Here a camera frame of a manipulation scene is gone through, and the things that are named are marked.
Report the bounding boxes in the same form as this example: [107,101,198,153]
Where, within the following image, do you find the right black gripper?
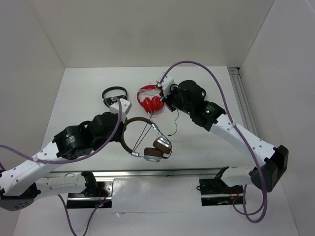
[159,85,192,115]

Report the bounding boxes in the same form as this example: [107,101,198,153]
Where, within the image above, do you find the thin black headphone cable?
[130,98,179,158]

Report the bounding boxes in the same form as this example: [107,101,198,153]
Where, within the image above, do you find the brown silver headphones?
[120,117,173,162]

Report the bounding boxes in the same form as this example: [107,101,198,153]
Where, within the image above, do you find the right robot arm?
[157,79,288,193]

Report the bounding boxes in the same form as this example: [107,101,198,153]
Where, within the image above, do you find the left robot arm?
[0,112,125,211]

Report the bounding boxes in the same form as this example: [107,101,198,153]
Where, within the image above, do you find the red headphones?
[136,85,164,115]

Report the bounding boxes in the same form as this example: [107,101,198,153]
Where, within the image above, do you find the left black headphones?
[101,86,128,108]

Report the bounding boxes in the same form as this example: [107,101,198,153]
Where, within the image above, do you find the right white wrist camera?
[156,72,175,98]

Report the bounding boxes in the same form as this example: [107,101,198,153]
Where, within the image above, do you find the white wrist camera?
[109,97,132,115]
[156,72,175,98]

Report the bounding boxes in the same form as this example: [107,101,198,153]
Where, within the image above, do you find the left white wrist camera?
[109,97,132,115]

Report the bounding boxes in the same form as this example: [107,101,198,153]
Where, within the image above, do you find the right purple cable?
[157,60,269,224]

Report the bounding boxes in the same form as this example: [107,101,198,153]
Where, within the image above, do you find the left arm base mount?
[66,178,114,209]

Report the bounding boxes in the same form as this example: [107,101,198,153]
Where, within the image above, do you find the aluminium rail front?
[46,167,229,178]

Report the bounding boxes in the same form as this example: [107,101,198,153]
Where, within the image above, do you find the aluminium rail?
[46,167,229,178]
[227,67,258,136]

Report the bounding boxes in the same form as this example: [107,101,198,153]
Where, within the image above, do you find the aluminium rail right side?
[227,67,258,136]

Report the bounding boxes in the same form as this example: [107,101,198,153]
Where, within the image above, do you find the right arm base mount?
[196,178,244,207]

